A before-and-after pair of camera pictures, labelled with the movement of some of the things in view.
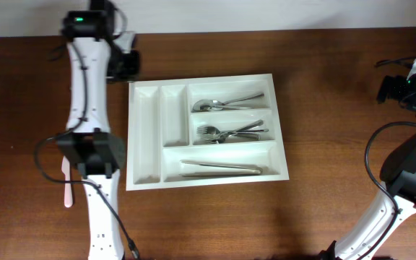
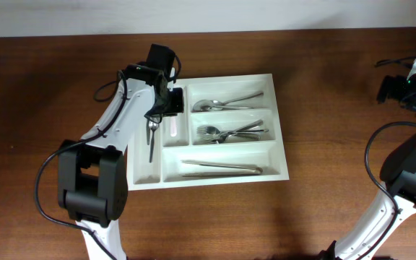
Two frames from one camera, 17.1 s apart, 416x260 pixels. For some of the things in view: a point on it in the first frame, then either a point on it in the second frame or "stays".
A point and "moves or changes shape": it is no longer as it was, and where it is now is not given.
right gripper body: [414, 92] stays
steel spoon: [217, 103] stays
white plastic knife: [68, 192] moves or changes shape
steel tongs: [252, 170] stays
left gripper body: [123, 66] -> [170, 103]
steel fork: [209, 130] stays
